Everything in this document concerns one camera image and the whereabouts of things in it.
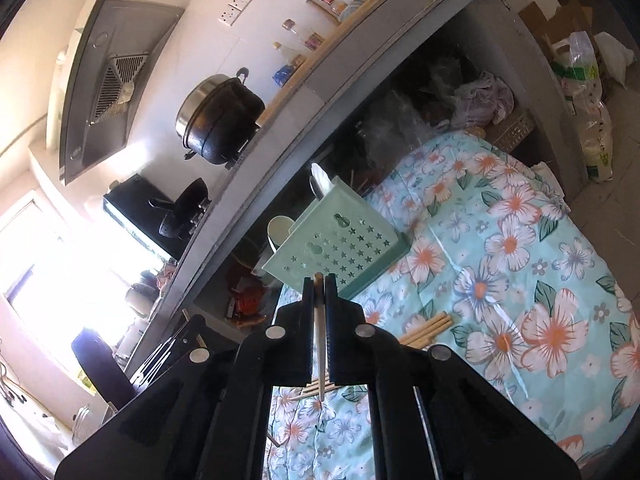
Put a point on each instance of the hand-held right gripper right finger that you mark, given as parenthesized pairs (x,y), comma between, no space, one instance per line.
(355,350)

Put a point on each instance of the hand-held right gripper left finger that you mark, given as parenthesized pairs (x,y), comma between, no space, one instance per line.
(285,345)

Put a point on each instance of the tapered bamboo chopstick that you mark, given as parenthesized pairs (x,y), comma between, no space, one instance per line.
(318,330)

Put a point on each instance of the bundle of wooden chopsticks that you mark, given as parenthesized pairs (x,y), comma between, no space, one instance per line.
(430,327)

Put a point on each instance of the green plastic utensil holder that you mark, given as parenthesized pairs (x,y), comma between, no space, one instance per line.
(345,245)

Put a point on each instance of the cream plastic ladle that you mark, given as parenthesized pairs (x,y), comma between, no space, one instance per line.
(281,232)

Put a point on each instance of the person's left forearm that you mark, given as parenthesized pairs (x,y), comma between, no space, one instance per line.
(97,365)

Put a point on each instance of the white kettle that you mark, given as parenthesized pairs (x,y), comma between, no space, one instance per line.
(140,301)

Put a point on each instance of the red snack packets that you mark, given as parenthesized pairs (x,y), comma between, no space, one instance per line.
(247,305)

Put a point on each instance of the black frying pan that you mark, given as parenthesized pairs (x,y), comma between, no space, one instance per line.
(182,207)

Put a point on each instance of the black appliance box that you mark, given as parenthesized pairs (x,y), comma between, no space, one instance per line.
(130,210)

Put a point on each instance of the floral quilted blanket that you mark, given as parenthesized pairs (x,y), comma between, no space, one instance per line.
(500,285)

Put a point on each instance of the black pot with steel lid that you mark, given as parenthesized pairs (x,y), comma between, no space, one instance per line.
(220,117)

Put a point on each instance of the silver mesh basket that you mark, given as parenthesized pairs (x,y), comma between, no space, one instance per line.
(510,132)

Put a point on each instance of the grey range hood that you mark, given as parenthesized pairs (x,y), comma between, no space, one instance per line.
(100,85)

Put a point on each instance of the blue label bottle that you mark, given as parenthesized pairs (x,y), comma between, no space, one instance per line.
(284,72)

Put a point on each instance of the grey kitchen counter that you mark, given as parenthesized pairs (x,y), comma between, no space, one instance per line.
(350,75)

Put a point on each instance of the purple plastic bag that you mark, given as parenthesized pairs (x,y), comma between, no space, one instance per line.
(482,100)

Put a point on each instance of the wooden cutting board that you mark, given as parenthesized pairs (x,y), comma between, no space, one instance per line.
(320,60)

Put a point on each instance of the white rice bag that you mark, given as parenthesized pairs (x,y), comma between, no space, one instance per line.
(587,110)

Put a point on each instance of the cardboard box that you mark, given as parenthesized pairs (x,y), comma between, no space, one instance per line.
(555,25)

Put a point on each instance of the white wall socket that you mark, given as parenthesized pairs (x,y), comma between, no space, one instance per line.
(236,6)

